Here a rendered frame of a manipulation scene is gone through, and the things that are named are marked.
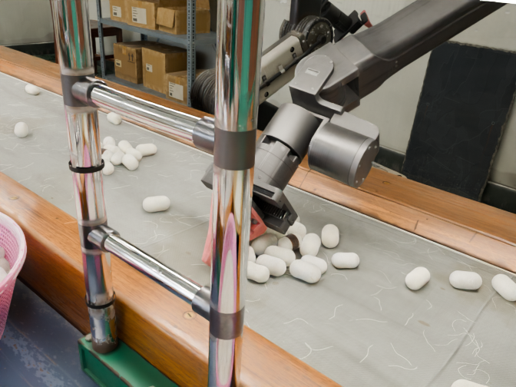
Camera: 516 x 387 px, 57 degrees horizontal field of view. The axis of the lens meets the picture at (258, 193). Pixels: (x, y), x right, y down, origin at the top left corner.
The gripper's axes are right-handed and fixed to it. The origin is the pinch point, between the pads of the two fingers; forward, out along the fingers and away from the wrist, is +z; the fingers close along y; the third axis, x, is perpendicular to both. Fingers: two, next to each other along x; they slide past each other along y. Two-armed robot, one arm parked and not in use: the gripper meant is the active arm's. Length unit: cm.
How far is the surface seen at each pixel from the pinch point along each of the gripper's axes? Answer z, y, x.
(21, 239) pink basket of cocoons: 9.1, -15.3, -9.1
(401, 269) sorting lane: -10.8, 15.7, 11.4
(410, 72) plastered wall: -155, -65, 156
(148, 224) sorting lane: -0.1, -12.5, 2.5
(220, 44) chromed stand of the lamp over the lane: -5.8, 13.4, -28.5
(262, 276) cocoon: -1.1, 5.8, 1.6
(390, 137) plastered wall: -131, -69, 185
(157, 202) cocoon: -3.3, -13.9, 3.0
